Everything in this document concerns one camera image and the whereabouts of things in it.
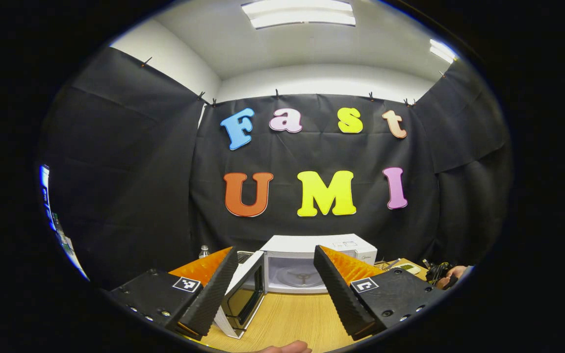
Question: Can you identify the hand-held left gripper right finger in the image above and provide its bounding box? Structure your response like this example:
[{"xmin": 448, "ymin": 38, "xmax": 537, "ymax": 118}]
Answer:
[{"xmin": 313, "ymin": 245, "xmax": 447, "ymax": 341}]

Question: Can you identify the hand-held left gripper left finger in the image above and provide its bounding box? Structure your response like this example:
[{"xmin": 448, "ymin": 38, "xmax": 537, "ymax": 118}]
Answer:
[{"xmin": 107, "ymin": 246, "xmax": 240, "ymax": 341}]

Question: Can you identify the white microwave oven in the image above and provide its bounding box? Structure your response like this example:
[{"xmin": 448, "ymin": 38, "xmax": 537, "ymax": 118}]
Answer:
[{"xmin": 214, "ymin": 234, "xmax": 379, "ymax": 340}]

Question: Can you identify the glass turntable plate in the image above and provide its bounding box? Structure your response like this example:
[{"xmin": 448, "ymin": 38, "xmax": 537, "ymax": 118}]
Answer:
[{"xmin": 275, "ymin": 267, "xmax": 326, "ymax": 289}]

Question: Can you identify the black backdrop cloth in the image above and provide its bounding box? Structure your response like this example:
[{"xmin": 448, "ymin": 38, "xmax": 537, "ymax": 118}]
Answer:
[{"xmin": 37, "ymin": 47, "xmax": 514, "ymax": 290}]

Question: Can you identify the ceiling light panel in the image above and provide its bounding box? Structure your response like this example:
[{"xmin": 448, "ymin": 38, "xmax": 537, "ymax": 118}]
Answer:
[
  {"xmin": 430, "ymin": 39, "xmax": 457, "ymax": 63},
  {"xmin": 241, "ymin": 0, "xmax": 357, "ymax": 29}
]

